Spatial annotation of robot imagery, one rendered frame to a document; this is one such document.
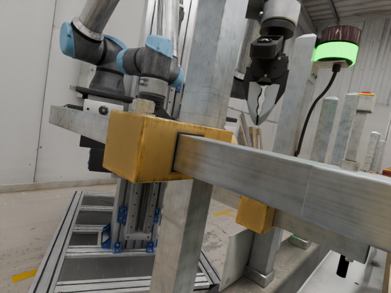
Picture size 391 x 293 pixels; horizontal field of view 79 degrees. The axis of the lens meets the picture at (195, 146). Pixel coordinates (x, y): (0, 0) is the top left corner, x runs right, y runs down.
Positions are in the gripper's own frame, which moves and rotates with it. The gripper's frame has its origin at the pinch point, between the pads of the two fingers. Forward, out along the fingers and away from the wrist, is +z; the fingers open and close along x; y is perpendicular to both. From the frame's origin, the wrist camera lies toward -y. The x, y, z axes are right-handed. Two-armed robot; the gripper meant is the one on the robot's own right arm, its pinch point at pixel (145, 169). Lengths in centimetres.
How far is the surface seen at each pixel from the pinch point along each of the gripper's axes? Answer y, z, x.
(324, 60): -39.0, -28.4, -2.3
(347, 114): -35, -27, -52
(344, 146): -37, -16, -52
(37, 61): 227, -48, -28
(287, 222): -39.8, -1.6, 1.6
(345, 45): -42, -30, -2
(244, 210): -33.8, -2.0, 5.0
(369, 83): 60, -225, -803
